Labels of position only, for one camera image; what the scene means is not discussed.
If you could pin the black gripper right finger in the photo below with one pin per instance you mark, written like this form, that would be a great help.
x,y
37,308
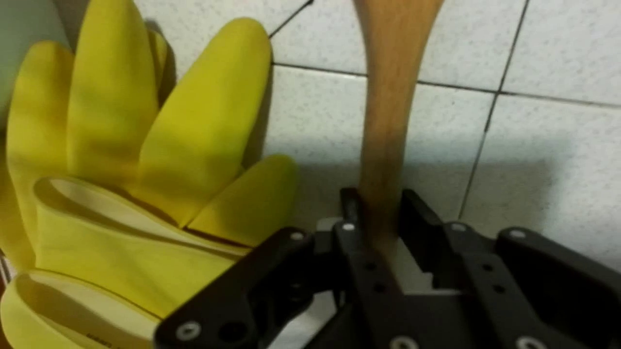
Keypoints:
x,y
513,292

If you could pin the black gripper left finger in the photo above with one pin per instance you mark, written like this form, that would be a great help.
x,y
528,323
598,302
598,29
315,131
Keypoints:
x,y
254,300

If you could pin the wooden spoon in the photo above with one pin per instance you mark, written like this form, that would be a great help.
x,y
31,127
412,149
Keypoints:
x,y
394,36

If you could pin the yellow rubber glove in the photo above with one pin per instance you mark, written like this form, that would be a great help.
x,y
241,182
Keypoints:
x,y
130,188

